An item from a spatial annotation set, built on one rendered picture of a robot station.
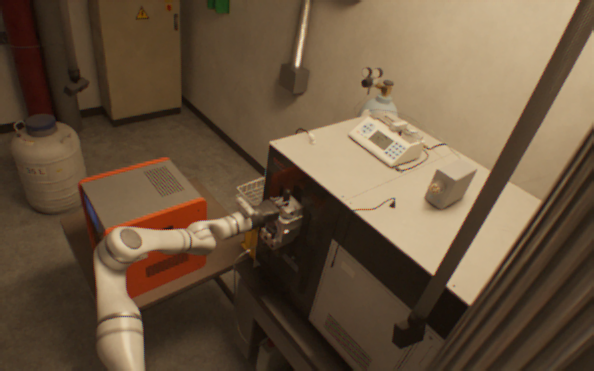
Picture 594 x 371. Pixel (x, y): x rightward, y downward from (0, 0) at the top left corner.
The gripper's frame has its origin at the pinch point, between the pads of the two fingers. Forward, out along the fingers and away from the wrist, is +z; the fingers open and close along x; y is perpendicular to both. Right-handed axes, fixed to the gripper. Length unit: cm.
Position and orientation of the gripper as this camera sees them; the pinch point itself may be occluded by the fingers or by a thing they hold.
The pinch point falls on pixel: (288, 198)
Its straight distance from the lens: 138.3
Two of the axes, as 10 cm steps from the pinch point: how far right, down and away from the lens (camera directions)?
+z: 7.8, -2.9, 5.5
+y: -1.3, 7.9, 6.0
